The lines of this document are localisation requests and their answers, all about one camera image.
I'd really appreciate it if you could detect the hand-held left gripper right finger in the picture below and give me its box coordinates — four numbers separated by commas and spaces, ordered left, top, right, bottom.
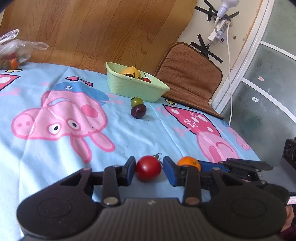
163, 156, 248, 206

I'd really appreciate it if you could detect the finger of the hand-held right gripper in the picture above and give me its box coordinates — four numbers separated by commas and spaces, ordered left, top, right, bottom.
199, 158, 273, 173
228, 172, 267, 186

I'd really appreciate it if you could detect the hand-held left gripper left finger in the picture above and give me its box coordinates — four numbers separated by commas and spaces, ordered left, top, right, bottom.
59, 156, 137, 207

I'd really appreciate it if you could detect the small orange mandarin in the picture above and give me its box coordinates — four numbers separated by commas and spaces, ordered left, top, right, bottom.
177, 156, 201, 172

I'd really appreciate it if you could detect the dark purple tomato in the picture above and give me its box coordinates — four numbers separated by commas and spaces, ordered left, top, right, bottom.
131, 104, 147, 119

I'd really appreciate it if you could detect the light green plastic basket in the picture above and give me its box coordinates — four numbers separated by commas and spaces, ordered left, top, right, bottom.
105, 61, 170, 103

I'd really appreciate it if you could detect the yellow tomato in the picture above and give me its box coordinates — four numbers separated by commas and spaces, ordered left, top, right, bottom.
120, 66, 141, 79

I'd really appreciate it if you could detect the printed cartoon blanket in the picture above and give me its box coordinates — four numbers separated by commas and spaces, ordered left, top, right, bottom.
0, 61, 262, 241

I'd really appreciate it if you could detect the dark red cloth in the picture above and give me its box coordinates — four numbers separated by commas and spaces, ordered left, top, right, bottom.
279, 206, 296, 241

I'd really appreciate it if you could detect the frosted glass door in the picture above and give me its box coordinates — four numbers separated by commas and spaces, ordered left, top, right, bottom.
222, 0, 296, 163

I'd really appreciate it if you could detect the brown perforated seat cushion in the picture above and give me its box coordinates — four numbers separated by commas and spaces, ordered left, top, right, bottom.
154, 42, 225, 120

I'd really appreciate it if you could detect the white power strip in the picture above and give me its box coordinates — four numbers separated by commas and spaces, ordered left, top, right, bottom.
216, 19, 232, 32

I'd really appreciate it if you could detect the wood pattern board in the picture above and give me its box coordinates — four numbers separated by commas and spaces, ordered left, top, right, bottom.
0, 0, 197, 76

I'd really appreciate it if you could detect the clear plastic bag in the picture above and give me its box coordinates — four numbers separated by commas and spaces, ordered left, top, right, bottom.
0, 29, 49, 70

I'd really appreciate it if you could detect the white power cable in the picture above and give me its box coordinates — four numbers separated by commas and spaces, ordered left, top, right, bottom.
227, 23, 233, 124

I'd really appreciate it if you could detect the white door frame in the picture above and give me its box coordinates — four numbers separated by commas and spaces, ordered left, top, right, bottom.
211, 0, 277, 114

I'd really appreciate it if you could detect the white adapter with red switch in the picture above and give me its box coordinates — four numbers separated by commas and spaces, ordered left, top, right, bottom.
208, 30, 226, 44

